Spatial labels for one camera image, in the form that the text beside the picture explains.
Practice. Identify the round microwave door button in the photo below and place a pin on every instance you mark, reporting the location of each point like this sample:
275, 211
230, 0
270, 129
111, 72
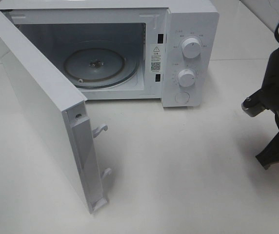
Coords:
182, 97

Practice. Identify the white microwave knob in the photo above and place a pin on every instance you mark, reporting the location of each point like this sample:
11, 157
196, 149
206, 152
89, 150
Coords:
186, 78
191, 47

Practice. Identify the white microwave door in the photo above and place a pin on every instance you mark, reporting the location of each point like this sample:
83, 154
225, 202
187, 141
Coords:
56, 109

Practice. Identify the white microwave oven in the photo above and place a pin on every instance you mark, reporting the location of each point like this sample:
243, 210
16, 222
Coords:
150, 30

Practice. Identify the glass microwave turntable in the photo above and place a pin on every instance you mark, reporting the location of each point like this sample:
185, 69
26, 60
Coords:
96, 68

